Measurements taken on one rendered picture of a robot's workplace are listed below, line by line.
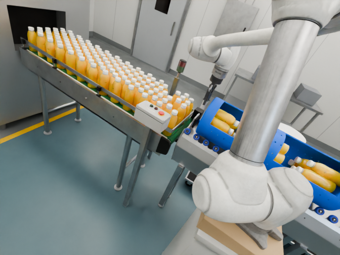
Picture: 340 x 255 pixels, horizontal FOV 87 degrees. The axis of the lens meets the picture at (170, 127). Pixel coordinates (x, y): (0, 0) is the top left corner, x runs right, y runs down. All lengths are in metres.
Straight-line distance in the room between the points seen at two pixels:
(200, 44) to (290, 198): 0.75
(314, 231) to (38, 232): 1.87
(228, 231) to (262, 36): 0.76
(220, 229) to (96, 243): 1.19
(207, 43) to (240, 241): 0.86
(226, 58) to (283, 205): 0.74
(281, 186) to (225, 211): 0.21
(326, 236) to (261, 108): 1.11
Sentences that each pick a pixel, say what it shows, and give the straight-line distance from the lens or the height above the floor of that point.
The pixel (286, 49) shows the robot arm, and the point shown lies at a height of 1.64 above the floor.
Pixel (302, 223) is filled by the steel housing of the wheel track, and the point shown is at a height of 0.84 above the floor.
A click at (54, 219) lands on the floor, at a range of 1.86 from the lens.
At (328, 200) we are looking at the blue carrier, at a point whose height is 1.07.
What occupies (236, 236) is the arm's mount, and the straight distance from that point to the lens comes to 0.80.
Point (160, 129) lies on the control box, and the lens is 1.05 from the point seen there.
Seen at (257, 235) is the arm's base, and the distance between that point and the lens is 0.83.
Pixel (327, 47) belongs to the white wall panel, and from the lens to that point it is 4.62.
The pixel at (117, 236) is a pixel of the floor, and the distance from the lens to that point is 1.78.
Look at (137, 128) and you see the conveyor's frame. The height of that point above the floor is 0.85.
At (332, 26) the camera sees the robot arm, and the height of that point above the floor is 1.73.
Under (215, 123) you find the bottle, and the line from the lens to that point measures 1.18.
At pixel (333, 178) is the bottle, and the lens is 1.37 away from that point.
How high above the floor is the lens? 1.66
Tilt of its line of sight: 35 degrees down
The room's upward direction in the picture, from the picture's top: 21 degrees clockwise
